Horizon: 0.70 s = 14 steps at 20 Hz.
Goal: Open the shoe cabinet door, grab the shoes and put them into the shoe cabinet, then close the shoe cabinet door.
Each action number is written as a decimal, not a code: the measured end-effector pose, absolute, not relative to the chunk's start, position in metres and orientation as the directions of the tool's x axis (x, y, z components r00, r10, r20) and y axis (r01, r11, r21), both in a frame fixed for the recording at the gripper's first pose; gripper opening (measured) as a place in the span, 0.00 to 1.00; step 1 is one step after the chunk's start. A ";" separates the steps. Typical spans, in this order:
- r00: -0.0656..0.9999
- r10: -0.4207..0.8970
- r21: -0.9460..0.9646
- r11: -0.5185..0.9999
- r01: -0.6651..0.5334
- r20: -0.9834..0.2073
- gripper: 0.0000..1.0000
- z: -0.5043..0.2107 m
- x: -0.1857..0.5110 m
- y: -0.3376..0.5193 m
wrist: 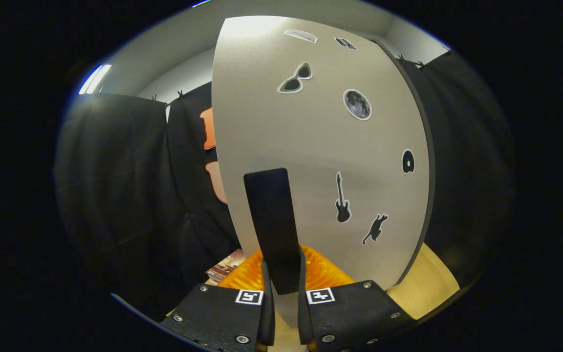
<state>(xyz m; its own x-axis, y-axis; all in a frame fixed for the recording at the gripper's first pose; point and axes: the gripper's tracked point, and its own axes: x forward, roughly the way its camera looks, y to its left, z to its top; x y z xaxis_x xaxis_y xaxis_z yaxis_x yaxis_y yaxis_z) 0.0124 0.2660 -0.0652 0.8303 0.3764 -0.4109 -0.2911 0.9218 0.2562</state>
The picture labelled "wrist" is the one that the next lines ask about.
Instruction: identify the black door handle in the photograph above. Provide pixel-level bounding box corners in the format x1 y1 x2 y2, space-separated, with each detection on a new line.
243 168 306 295

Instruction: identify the black backdrop cloth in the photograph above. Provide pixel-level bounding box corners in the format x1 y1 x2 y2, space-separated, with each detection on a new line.
54 49 514 318

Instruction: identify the brown book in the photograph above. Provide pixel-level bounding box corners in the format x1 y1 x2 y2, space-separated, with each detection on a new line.
206 248 248 285

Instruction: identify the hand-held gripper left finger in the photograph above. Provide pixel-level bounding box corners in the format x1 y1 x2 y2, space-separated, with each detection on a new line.
159 250 276 352

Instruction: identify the beige shoe cabinet door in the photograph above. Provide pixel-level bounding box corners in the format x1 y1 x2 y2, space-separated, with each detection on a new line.
212 16 431 329

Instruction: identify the narrow ceiling light panel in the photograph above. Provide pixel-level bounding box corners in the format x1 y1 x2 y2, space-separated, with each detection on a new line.
79 64 112 95

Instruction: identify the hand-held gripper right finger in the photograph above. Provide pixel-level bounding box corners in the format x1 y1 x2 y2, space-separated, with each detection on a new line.
297 244 416 352

